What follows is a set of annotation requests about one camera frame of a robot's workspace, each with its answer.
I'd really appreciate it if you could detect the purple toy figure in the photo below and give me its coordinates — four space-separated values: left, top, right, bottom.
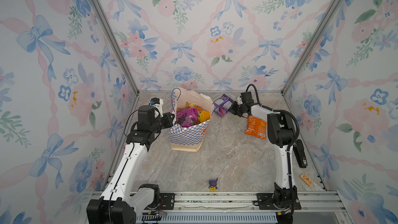
208 178 218 191

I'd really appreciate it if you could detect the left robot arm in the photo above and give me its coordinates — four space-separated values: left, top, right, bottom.
86 106 175 224

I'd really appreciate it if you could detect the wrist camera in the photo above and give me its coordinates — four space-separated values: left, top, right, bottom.
237 91 255 105
137 97 163 129

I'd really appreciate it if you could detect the yellow mango candy bag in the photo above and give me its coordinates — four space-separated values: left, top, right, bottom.
198 110 211 123

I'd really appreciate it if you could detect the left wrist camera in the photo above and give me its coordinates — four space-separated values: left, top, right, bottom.
137 97 163 129

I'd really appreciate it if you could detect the Fox's fruits candy bag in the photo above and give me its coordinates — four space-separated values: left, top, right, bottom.
186 102 203 111

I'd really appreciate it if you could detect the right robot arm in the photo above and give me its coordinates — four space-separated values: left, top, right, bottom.
229 102 300 214

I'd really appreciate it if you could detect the purple grape candy bag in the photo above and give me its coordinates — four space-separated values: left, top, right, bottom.
176 108 199 128

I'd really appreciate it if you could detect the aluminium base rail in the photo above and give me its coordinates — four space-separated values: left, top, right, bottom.
84 187 352 224

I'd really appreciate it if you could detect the orange corn chips bag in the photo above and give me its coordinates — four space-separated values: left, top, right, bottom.
244 116 267 140

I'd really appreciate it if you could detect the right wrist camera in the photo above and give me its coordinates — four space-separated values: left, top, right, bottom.
237 91 255 105

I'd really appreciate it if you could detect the small purple snack packet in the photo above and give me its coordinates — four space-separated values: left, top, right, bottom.
213 94 234 117

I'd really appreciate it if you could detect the blue checkered paper bag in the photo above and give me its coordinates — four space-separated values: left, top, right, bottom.
169 88 214 152

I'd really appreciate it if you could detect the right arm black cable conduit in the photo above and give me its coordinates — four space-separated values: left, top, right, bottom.
245 83 301 215

